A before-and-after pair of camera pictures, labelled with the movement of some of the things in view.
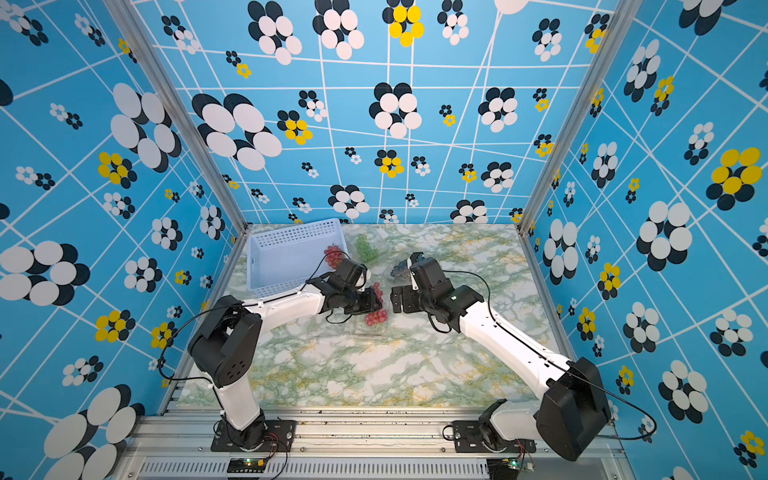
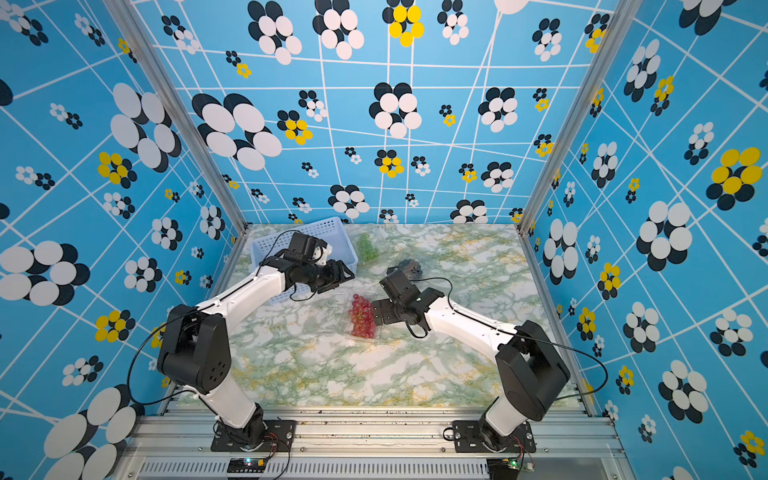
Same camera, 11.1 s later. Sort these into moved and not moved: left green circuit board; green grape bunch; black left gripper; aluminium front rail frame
Moved: black left gripper
Not moved: aluminium front rail frame; green grape bunch; left green circuit board
